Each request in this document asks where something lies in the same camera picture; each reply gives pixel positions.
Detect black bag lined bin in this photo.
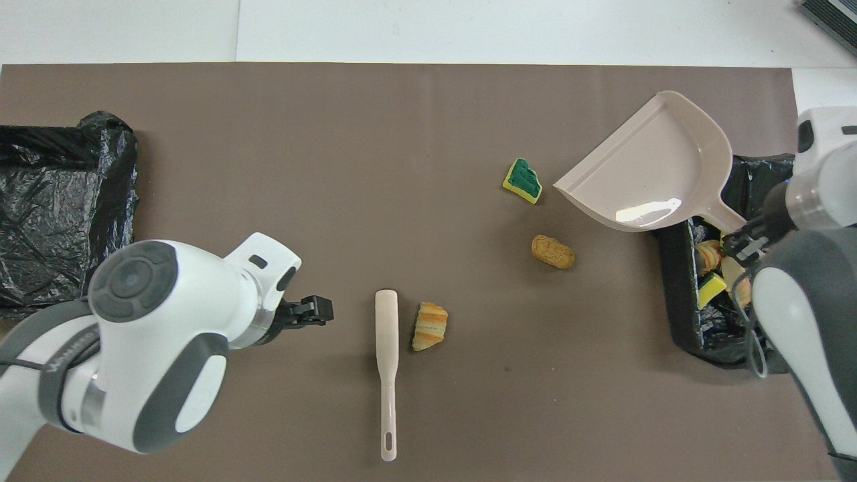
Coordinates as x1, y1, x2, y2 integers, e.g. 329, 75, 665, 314
0, 111, 140, 321
656, 153, 804, 369

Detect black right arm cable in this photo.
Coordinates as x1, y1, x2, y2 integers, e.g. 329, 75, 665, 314
733, 268, 772, 380

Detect brown toy bread roll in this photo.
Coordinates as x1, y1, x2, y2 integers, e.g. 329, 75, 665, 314
531, 234, 576, 270

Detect green and yellow sponge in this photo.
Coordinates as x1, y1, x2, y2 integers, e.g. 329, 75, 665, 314
502, 158, 544, 206

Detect beige plastic dustpan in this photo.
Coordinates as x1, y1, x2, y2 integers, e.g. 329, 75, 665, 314
553, 90, 749, 234

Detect yellow sponge piece green edge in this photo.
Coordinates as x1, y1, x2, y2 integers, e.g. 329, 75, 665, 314
698, 271, 728, 310

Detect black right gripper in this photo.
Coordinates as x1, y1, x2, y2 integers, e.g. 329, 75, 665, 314
720, 182, 804, 266

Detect beige hand brush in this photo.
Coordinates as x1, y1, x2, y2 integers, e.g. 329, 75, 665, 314
374, 289, 400, 463

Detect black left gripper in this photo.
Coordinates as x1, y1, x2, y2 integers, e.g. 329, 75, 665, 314
258, 297, 333, 345

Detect brown paper table mat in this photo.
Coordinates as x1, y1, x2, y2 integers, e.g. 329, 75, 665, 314
0, 64, 834, 482

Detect dark grey ribbed device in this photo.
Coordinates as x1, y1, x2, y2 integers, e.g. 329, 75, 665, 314
799, 0, 857, 37

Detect toy croissant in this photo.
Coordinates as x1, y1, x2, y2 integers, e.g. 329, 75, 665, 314
411, 302, 449, 352

